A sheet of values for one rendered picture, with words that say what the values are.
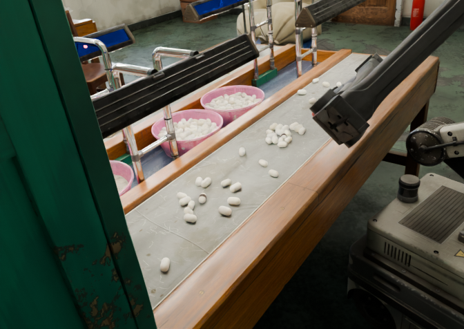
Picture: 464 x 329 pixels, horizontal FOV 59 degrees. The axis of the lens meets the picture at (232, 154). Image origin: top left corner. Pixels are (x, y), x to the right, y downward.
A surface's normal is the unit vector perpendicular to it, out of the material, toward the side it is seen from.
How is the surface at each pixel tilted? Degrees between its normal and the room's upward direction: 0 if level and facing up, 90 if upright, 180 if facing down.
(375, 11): 90
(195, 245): 0
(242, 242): 0
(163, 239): 0
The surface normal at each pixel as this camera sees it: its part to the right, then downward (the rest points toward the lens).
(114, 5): 0.75, 0.26
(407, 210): -0.11, -0.87
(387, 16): -0.65, 0.44
